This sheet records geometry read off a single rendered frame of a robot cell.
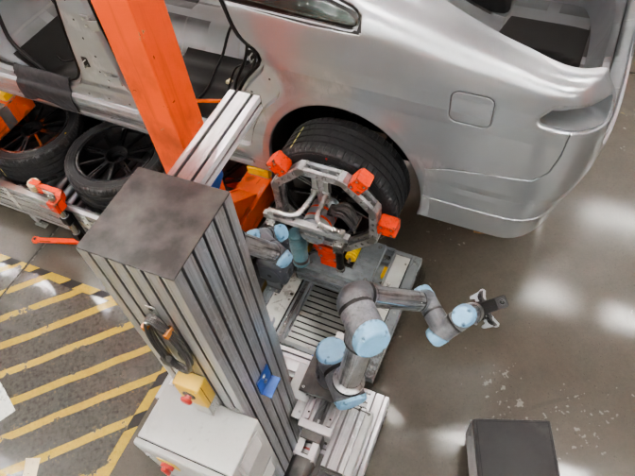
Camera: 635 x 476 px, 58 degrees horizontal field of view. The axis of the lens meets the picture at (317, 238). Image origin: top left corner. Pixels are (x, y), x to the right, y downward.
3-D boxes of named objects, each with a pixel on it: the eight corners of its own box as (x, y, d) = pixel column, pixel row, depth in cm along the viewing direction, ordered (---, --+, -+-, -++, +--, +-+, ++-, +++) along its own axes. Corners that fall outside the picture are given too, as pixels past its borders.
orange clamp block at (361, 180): (365, 183, 254) (375, 176, 246) (357, 196, 250) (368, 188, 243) (352, 174, 253) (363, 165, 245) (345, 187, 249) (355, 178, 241)
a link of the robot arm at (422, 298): (318, 289, 184) (417, 299, 215) (331, 316, 178) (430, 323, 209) (339, 266, 178) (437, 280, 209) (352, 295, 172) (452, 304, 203)
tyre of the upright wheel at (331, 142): (355, 224, 325) (438, 189, 272) (338, 255, 313) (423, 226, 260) (268, 146, 304) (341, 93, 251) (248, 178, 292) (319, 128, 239)
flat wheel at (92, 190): (66, 217, 361) (49, 193, 342) (93, 143, 400) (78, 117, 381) (167, 213, 356) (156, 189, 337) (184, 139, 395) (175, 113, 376)
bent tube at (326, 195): (359, 206, 256) (359, 191, 248) (343, 238, 246) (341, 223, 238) (324, 195, 262) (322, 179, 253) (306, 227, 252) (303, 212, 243)
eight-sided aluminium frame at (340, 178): (381, 251, 289) (382, 180, 245) (376, 262, 285) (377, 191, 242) (285, 221, 305) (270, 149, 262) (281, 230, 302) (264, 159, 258)
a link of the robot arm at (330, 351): (341, 344, 224) (339, 328, 213) (354, 374, 216) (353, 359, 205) (313, 355, 222) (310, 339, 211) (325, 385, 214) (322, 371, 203)
